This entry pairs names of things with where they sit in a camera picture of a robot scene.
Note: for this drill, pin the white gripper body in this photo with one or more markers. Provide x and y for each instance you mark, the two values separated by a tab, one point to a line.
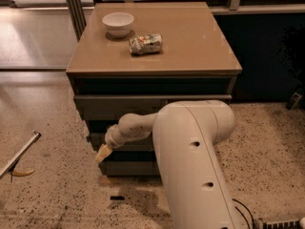
111	138

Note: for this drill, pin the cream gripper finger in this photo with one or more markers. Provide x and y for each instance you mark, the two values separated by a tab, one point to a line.
104	151

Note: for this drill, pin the grey drawer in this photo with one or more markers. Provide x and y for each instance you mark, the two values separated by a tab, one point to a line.
129	168
112	107
97	139

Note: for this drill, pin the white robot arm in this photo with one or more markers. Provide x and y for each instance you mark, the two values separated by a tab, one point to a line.
184	134

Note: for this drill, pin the grey bottom drawer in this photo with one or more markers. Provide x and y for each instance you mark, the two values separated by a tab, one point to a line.
129	168

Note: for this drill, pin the grey top drawer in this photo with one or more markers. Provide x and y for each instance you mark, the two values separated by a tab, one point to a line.
112	107

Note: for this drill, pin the brown drawer cabinet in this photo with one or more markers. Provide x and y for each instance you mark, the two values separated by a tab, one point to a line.
196	57

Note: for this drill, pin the small black floor plate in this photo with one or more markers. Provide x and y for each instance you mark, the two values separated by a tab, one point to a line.
117	198

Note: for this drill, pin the metal bar with hook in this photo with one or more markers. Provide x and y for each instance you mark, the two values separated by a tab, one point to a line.
9	168

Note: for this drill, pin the crushed drink can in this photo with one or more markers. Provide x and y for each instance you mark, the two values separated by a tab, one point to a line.
145	44

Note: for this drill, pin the white ceramic bowl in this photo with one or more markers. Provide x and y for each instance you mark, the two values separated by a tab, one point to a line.
118	24

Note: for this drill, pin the grey power strip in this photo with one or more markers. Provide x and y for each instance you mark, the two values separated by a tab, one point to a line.
279	224

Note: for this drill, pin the dark object by wall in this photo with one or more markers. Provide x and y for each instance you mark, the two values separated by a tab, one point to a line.
294	101

